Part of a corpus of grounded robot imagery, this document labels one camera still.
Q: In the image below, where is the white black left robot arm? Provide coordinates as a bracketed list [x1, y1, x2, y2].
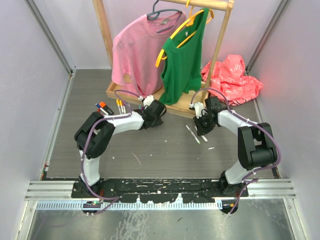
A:
[74, 99, 167, 198]

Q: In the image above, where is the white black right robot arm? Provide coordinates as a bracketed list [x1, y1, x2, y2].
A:
[190, 96, 278, 197]

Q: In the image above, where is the wooden clothes rack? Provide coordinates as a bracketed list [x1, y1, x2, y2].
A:
[93, 0, 234, 118]

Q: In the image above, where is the crumpled coral pink cloth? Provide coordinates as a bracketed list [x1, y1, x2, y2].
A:
[209, 54, 263, 106]

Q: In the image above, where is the green tank top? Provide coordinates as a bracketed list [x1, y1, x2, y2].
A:
[155, 8, 214, 105]

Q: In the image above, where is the pink t-shirt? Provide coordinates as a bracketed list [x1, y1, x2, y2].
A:
[111, 11, 187, 97]

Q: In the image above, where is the grey clothes hanger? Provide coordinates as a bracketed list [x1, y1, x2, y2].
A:
[146, 0, 183, 34]

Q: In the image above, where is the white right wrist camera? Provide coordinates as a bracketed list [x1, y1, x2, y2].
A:
[189, 102, 205, 119]

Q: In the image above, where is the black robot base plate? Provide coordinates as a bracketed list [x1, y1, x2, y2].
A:
[71, 177, 250, 204]

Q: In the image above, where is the slotted cable duct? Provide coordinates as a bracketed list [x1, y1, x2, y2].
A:
[35, 200, 223, 211]

